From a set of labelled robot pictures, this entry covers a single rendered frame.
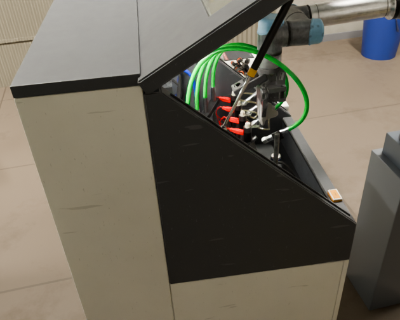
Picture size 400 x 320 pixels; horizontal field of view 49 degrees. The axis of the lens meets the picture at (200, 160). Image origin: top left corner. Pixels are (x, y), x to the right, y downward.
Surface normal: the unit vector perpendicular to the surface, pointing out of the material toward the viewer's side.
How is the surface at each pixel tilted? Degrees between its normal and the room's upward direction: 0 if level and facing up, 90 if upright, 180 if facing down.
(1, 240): 0
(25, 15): 90
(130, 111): 90
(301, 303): 90
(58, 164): 90
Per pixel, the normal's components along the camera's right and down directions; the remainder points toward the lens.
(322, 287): 0.13, 0.57
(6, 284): -0.05, -0.81
